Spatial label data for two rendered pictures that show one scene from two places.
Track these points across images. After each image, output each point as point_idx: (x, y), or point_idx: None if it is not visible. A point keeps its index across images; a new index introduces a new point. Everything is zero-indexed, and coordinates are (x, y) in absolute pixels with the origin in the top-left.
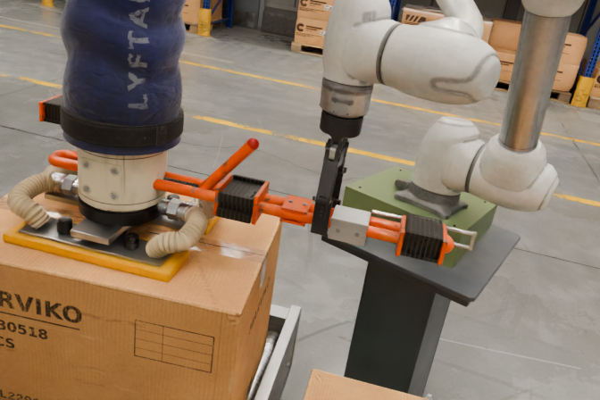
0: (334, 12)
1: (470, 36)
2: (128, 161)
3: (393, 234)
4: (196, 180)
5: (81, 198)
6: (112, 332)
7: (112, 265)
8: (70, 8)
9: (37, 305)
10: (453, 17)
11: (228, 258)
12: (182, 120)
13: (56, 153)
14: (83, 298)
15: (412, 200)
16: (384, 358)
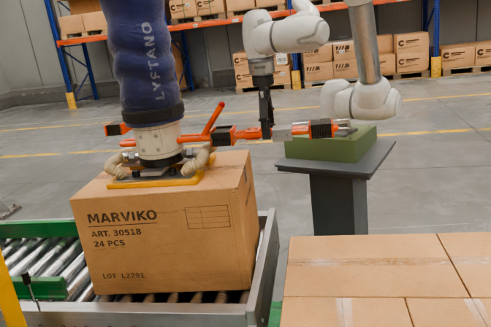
0: (243, 25)
1: (310, 15)
2: (161, 129)
3: (305, 129)
4: (198, 133)
5: (141, 158)
6: (174, 218)
7: (166, 184)
8: (118, 58)
9: (132, 215)
10: (300, 11)
11: (224, 170)
12: (183, 104)
13: (122, 140)
14: (155, 204)
15: None
16: (336, 235)
